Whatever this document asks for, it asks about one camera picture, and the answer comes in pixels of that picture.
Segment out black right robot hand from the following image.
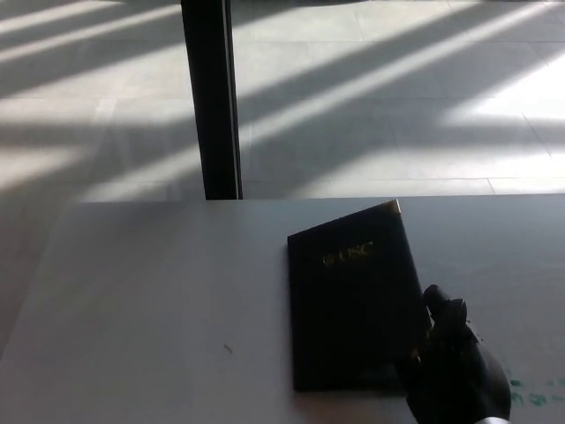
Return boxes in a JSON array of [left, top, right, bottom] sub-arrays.
[[395, 284, 512, 424]]

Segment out black USC diary gold corners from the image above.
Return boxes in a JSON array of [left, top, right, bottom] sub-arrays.
[[286, 199, 433, 393]]

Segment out black window frame post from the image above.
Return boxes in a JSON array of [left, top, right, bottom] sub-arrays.
[[179, 0, 245, 201]]

